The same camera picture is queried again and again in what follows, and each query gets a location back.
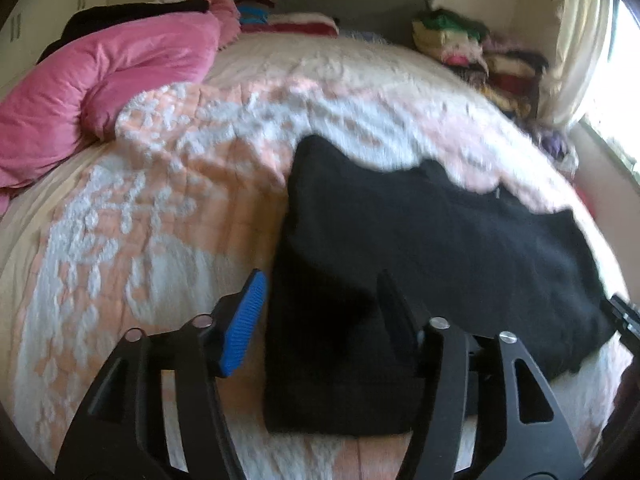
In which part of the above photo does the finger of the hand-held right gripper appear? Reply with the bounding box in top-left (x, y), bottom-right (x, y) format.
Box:
top-left (600, 294), bottom-right (640, 352)

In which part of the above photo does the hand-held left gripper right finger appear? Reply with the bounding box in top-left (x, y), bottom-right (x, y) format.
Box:
top-left (376, 269), bottom-right (587, 480)

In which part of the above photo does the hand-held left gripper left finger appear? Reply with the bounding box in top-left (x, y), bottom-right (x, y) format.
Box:
top-left (55, 268), bottom-right (270, 480)

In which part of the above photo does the black printed sweater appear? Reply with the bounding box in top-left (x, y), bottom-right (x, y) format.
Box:
top-left (262, 135), bottom-right (619, 437)

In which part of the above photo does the basket of clothes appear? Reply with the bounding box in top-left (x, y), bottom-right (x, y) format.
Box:
top-left (530, 120), bottom-right (582, 177)

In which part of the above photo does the pile of folded clothes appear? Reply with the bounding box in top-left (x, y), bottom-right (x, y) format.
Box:
top-left (410, 7), bottom-right (551, 122)

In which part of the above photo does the peach and white quilt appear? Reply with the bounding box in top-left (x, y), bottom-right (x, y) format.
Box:
top-left (0, 35), bottom-right (636, 480)

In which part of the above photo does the pink duvet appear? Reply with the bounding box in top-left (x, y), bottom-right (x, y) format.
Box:
top-left (0, 0), bottom-right (242, 217)

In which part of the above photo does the cream curtain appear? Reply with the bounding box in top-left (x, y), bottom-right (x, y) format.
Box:
top-left (537, 0), bottom-right (622, 132)

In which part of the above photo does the red and white cloth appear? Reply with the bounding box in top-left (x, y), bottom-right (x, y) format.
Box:
top-left (267, 12), bottom-right (342, 39)

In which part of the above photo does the striped knitted cloth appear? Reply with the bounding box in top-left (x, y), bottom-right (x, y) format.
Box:
top-left (232, 0), bottom-right (287, 29)

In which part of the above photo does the black garment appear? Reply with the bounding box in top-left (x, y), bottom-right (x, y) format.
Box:
top-left (37, 0), bottom-right (211, 62)

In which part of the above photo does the cream wardrobe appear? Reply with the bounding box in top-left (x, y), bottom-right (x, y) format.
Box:
top-left (0, 0), bottom-right (110, 92)

